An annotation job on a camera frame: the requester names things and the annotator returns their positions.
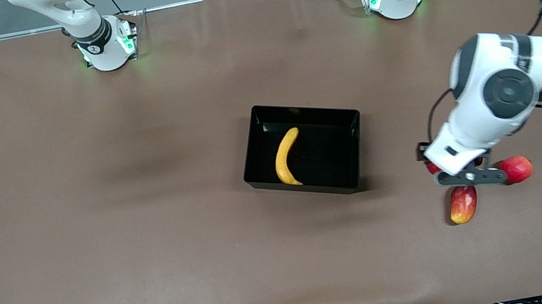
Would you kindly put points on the small red yellow apple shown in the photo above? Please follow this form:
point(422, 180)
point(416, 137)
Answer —
point(433, 168)

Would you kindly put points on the yellow banana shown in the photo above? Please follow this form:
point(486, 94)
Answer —
point(283, 161)

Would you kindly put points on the black plastic tray box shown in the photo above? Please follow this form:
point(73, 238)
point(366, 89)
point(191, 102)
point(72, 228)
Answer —
point(330, 161)

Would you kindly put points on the brown table mat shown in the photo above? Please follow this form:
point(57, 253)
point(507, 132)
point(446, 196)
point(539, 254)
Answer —
point(213, 266)

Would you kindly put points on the red yellow mango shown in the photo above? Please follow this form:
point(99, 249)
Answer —
point(464, 205)

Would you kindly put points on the red round apple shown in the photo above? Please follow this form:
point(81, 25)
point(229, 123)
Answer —
point(519, 169)

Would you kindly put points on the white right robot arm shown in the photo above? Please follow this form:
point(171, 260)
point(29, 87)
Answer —
point(102, 48)

